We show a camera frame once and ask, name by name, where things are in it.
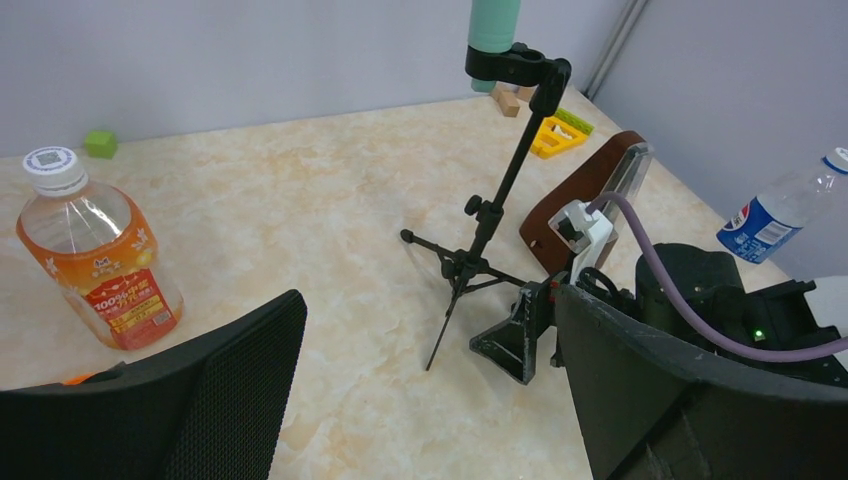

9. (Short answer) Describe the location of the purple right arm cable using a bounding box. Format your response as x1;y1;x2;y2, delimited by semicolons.
585;190;848;364

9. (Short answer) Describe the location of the wooden block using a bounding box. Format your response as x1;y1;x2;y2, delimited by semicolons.
497;91;520;118
490;83;536;102

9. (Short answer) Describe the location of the green cube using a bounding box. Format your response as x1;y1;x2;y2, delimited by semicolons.
83;130;119;159

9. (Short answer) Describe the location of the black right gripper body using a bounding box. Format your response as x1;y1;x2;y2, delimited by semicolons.
547;243;847;388

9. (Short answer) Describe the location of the green lego brick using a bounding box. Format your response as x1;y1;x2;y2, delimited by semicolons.
555;108;594;136

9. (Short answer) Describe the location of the yellow triangle toy block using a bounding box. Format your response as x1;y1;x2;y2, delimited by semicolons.
530;116;589;159

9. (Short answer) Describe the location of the blue label water bottle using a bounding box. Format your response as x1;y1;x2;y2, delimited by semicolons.
716;147;847;264

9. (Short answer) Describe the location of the black mini tripod stand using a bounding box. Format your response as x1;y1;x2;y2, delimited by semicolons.
399;42;572;331

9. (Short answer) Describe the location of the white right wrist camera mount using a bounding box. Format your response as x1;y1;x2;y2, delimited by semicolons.
548;200;614;285

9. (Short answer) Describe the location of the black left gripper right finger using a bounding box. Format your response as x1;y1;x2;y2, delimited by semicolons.
555;285;847;479

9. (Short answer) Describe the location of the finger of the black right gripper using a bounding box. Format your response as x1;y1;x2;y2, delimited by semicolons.
469;283;554;385

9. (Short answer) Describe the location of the mint green cylinder handle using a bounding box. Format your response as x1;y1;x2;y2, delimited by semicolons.
465;0;521;93

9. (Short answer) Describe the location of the brown wooden metronome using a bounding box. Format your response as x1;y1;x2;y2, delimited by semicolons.
519;131;654;274

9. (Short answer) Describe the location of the orange tea bottle far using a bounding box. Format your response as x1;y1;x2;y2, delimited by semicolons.
16;146;184;351

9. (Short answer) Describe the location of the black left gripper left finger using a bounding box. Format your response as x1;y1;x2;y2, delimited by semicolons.
1;290;307;479

